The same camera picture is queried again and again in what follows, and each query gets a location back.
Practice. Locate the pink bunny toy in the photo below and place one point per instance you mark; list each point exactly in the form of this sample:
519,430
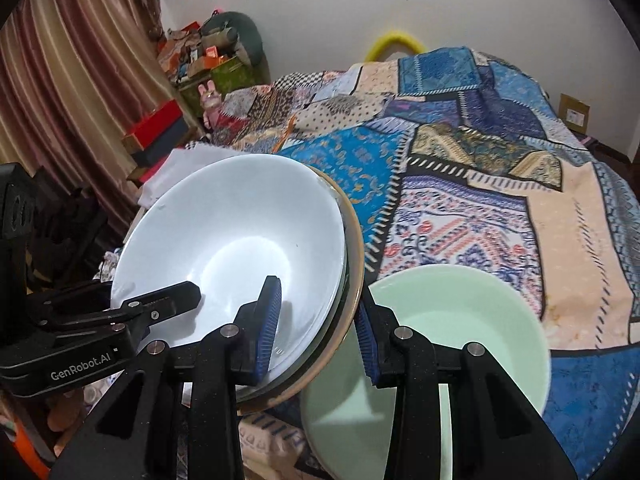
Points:
210,102

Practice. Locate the green bowl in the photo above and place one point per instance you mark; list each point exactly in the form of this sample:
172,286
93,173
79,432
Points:
450,310

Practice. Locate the white bowl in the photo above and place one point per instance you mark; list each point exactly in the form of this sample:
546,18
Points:
225,260

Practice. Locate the red box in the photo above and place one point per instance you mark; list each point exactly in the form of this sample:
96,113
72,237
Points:
152,127

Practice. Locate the pile of cardboard packaging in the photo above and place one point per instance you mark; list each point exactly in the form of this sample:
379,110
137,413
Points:
195,50

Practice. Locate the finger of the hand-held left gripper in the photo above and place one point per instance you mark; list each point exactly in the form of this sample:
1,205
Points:
75,294
165,300

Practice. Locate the pink bowl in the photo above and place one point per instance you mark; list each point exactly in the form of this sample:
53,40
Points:
359,270

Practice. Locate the white folded cloth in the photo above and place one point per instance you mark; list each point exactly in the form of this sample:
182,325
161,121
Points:
170,175

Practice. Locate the patchwork printed blanket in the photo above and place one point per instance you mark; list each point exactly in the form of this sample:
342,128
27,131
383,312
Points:
500,210

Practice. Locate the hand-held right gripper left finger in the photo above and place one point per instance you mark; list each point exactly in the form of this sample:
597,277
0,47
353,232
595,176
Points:
267,330

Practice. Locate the green shopping bag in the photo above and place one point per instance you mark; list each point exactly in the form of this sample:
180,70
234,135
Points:
225,77

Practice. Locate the brown cardboard box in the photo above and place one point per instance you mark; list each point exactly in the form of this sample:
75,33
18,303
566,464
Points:
574,112

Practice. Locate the person's left forearm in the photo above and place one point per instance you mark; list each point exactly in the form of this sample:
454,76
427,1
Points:
27,442

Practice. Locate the grey rounded cushion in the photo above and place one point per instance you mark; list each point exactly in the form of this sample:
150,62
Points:
247,35

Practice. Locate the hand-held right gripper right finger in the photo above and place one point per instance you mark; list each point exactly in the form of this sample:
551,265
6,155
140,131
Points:
367,345

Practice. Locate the striped brown curtain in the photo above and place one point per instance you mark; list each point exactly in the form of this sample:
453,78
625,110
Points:
75,60

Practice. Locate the person's left hand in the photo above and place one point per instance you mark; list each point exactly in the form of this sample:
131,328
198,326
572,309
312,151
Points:
65,407

